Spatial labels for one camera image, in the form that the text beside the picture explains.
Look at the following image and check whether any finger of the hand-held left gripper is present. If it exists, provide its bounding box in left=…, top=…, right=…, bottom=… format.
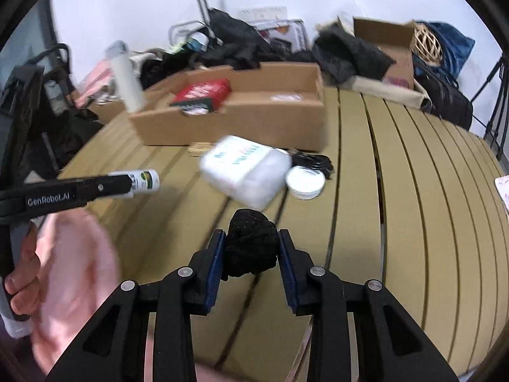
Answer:
left=77, top=172, right=136, bottom=200

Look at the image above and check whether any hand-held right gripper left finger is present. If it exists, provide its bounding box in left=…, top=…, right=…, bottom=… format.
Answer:
left=53, top=229, right=227, bottom=382

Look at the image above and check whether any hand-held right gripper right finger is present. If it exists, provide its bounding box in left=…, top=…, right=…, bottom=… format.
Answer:
left=277, top=229, right=460, bottom=382

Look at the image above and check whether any white bottle with green label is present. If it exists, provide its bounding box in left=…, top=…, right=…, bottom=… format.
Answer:
left=109, top=169, right=160, bottom=195

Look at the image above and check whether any black knit cloth bundle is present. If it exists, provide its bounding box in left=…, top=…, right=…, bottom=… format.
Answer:
left=220, top=208, right=279, bottom=281

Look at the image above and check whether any long cardboard box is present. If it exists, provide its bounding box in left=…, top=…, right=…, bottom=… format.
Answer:
left=128, top=63, right=327, bottom=152

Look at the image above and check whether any person's left hand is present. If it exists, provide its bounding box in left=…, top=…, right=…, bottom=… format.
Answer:
left=2, top=223, right=42, bottom=319

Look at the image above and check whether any black chair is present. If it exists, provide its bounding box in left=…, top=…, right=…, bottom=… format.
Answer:
left=28, top=43, right=102, bottom=176

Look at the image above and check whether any white round jar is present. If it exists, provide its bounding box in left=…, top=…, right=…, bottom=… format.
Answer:
left=285, top=166, right=326, bottom=200

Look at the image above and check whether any pink packet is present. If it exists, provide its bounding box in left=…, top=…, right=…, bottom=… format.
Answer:
left=75, top=59, right=120, bottom=109

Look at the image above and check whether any white tissue pack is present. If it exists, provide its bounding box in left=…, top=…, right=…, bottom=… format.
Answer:
left=199, top=135, right=293, bottom=211

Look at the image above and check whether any white tube with grey cap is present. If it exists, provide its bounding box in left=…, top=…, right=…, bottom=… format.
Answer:
left=105, top=40, right=144, bottom=114

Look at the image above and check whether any red packet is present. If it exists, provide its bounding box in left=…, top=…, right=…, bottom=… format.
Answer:
left=170, top=79, right=232, bottom=117

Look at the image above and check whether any pile of black clothes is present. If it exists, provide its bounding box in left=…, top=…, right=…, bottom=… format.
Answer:
left=139, top=8, right=319, bottom=88

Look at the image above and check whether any beige cloth bag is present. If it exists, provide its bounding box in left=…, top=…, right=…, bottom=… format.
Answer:
left=342, top=75, right=432, bottom=113

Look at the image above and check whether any black crumpled cloth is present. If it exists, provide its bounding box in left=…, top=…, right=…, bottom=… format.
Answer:
left=312, top=24, right=397, bottom=87

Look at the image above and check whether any white paper sheet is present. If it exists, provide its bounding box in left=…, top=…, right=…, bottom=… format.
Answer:
left=494, top=175, right=509, bottom=216

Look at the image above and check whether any printed product box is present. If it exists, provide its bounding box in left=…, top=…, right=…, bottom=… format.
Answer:
left=254, top=19, right=311, bottom=53

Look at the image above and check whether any black bag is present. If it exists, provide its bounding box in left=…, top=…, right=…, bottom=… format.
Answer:
left=414, top=60, right=474, bottom=130

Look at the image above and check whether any square open cardboard box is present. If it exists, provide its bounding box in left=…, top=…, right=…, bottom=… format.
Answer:
left=352, top=17, right=428, bottom=89

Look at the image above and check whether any wicker ball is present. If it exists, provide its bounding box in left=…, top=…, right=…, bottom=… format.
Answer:
left=411, top=22, right=444, bottom=66

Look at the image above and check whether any black metal stand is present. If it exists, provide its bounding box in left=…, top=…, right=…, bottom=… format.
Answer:
left=471, top=53, right=509, bottom=156

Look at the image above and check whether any blue bag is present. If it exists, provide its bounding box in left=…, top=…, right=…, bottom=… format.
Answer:
left=422, top=22, right=476, bottom=84

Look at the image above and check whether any black cable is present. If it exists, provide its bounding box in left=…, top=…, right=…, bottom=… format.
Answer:
left=288, top=149, right=335, bottom=180

